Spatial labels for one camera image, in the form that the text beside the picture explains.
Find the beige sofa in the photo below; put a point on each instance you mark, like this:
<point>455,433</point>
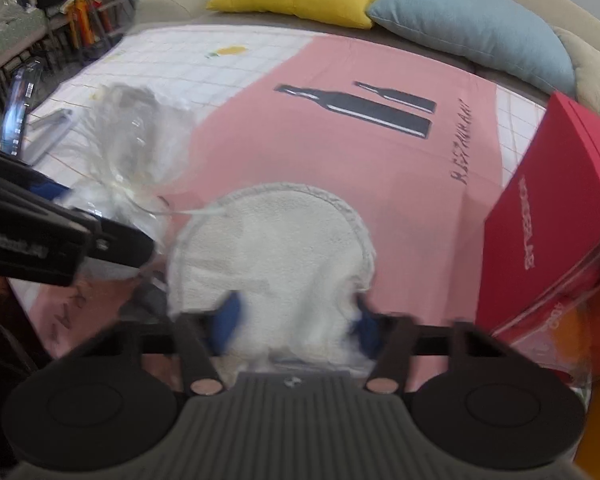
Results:
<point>564,14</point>

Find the smartphone on stand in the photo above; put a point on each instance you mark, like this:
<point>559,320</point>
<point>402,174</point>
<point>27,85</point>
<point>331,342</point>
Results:
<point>16,109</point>

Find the light blue cushion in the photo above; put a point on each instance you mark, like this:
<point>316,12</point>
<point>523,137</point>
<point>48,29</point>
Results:
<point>498,34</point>

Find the pink white lemon tablecloth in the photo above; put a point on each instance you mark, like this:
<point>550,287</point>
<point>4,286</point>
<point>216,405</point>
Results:
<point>419,149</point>

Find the white round fabric pad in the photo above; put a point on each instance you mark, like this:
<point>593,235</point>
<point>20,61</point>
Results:
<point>297,256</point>

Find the beige grey cushion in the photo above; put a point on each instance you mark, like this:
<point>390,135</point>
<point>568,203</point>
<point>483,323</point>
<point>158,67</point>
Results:
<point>585,60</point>

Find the white cotton pads bag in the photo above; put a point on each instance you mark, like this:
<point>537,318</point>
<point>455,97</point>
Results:
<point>135,144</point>

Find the black folding ladder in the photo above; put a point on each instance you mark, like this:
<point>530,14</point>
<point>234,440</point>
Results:
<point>87,29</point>

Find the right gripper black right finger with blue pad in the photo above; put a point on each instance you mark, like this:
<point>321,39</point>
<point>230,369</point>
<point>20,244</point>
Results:
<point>469,394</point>

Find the red lid clear box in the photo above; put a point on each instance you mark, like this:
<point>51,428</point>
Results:
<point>540,278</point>

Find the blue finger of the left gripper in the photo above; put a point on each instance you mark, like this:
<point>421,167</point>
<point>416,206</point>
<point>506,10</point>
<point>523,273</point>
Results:
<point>49,190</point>

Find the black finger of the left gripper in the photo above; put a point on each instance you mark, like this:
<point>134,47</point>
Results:
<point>114,242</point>

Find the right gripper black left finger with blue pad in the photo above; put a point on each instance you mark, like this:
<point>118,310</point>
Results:
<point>120,393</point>

